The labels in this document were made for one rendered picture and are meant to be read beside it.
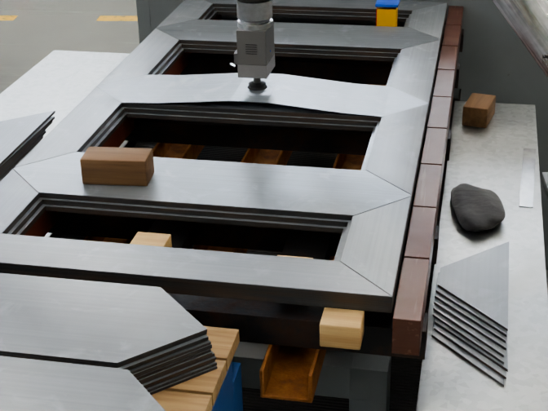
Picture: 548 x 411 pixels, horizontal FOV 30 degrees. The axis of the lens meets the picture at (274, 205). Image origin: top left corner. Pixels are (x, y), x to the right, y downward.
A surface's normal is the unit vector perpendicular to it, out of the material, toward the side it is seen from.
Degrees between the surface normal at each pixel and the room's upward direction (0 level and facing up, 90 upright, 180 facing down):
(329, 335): 90
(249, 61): 90
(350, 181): 0
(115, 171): 90
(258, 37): 90
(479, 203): 10
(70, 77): 0
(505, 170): 0
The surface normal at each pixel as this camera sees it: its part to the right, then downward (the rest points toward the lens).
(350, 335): -0.20, 0.44
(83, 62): -0.02, -0.89
